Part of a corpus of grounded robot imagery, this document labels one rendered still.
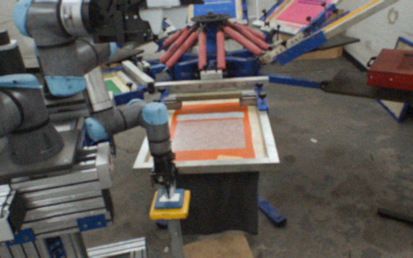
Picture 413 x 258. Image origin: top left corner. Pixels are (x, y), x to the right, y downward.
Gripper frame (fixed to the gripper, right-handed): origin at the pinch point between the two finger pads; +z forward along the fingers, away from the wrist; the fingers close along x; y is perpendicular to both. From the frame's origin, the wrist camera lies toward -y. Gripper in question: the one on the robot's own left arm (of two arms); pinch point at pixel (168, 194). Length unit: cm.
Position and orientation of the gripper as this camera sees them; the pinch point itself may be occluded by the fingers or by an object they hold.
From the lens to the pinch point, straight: 128.5
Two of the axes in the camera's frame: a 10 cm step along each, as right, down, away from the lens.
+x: 10.0, -0.5, -0.8
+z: 0.8, 8.9, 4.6
